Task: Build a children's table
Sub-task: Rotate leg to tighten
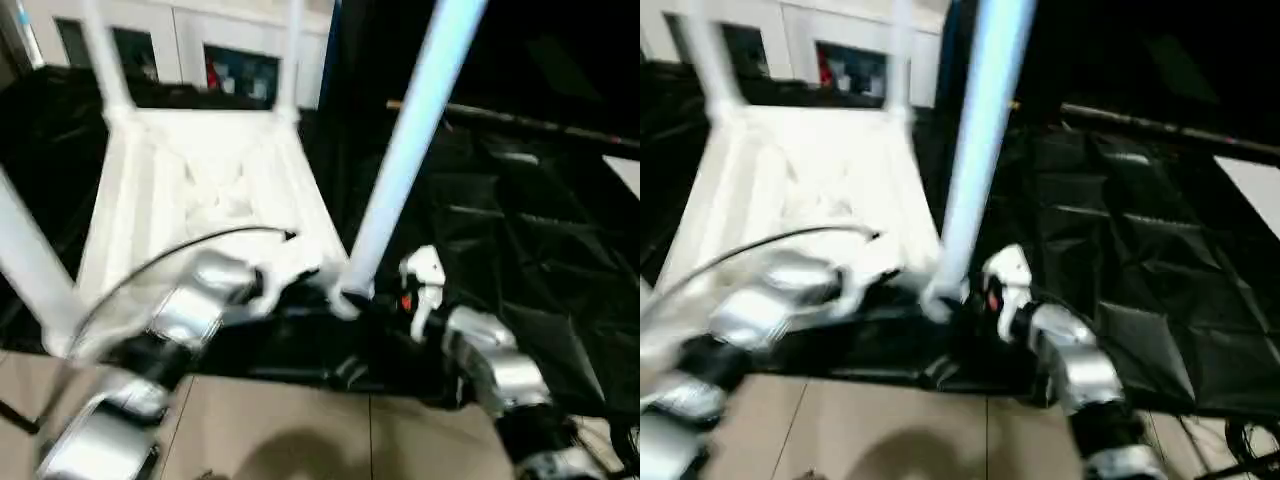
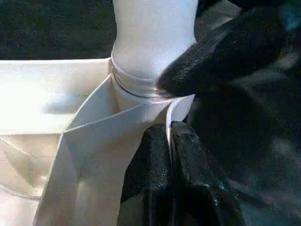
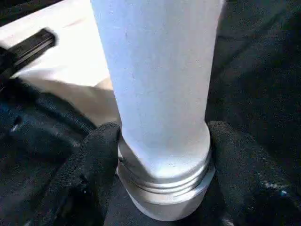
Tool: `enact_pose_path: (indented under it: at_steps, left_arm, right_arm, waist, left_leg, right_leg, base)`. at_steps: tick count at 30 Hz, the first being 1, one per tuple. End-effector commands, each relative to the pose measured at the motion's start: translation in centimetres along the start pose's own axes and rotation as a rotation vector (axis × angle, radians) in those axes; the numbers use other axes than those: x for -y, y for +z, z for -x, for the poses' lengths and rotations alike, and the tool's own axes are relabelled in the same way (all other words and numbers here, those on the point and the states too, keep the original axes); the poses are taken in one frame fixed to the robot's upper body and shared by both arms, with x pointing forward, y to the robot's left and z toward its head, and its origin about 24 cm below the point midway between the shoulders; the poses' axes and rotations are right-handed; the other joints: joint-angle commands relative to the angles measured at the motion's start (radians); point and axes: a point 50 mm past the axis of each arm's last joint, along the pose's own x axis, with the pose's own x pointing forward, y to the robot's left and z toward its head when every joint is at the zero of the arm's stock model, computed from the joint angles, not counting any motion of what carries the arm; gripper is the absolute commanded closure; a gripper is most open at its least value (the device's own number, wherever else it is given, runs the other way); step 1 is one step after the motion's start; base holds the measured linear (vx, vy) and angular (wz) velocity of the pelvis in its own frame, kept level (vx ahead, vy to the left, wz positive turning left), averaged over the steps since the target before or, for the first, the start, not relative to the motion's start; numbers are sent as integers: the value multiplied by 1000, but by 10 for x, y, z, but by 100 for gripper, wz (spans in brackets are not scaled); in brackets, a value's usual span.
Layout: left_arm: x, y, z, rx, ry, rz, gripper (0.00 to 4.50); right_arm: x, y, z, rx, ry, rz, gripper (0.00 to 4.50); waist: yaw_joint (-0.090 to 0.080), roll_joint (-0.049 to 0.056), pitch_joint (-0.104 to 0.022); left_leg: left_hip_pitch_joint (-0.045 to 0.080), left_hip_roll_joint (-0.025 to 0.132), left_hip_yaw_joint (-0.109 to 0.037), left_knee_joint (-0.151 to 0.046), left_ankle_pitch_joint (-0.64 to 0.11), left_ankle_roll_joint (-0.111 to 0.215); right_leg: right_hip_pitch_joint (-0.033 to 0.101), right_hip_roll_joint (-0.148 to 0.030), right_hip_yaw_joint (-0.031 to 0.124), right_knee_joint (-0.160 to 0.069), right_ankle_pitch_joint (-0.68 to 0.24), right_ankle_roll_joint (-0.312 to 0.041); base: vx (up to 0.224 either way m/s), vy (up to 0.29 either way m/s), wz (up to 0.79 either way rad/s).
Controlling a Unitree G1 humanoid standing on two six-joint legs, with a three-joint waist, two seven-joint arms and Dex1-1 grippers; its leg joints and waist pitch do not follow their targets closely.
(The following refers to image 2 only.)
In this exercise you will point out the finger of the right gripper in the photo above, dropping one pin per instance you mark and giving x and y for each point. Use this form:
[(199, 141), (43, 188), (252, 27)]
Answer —
[(230, 52)]

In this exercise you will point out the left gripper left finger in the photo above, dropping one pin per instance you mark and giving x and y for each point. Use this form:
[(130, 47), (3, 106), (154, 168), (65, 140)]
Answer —
[(148, 183)]

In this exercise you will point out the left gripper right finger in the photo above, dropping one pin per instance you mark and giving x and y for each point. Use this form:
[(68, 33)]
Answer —
[(202, 188)]

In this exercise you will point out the white plastic table leg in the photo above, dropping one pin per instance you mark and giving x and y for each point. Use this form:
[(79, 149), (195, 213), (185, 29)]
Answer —
[(153, 42)]

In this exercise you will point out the white plastic table top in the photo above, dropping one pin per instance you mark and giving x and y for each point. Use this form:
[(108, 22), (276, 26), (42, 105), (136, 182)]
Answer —
[(47, 141)]

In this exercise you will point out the black work mat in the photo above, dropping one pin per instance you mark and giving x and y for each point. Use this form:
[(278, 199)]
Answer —
[(254, 155)]

